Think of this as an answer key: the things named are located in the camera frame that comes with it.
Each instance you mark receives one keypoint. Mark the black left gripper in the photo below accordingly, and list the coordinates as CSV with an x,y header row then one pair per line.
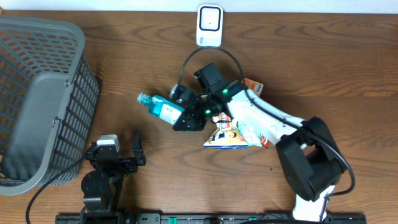
x,y
130,165

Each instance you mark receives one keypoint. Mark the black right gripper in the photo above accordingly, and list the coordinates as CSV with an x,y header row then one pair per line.
x,y
191,124

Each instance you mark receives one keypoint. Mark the teal mouthwash bottle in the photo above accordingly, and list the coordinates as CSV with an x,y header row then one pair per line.
x,y
161,108

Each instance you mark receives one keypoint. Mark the large white snack bag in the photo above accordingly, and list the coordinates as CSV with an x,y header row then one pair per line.
x,y
227,135

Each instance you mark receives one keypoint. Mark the teal wet wipes packet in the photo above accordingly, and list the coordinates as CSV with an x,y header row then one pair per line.
x,y
249,134

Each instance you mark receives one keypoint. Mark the red snack packet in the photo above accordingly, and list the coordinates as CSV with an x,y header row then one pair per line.
x,y
264,142

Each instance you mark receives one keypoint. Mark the white barcode scanner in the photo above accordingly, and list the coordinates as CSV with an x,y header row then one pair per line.
x,y
209,25

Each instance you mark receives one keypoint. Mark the dark grey plastic basket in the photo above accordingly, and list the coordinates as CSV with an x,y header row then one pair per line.
x,y
48,100

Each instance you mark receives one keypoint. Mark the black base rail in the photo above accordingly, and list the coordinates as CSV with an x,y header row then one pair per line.
x,y
155,218

